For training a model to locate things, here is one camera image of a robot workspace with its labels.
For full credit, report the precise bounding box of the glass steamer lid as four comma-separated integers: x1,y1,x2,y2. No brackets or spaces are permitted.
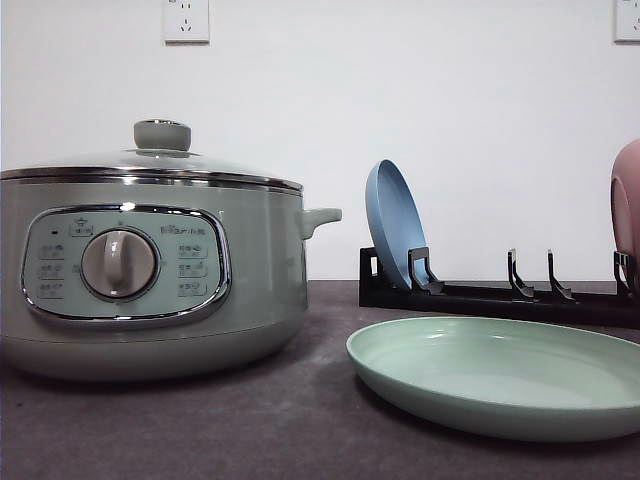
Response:
0,119,304,195

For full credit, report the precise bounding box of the green plate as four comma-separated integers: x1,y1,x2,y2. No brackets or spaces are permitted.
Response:
346,317,640,442

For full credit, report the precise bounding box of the blue plate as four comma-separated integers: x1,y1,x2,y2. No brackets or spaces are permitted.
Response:
365,160,429,289

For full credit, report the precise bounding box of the green electric steamer pot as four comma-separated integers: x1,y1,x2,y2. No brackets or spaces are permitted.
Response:
0,167,342,382

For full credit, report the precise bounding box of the black plate rack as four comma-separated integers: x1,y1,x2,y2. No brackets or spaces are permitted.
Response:
359,246,640,329

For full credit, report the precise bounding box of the pink plate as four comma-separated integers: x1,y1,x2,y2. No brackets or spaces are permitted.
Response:
610,139,640,261

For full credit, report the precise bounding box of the white wall socket left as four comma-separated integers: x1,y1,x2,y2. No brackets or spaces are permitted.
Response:
162,0,211,47

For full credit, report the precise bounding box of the white wall socket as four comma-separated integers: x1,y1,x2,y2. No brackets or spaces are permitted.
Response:
162,0,211,47
613,0,640,46

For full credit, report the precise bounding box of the white wall socket right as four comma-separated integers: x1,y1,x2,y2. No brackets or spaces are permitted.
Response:
613,0,640,46

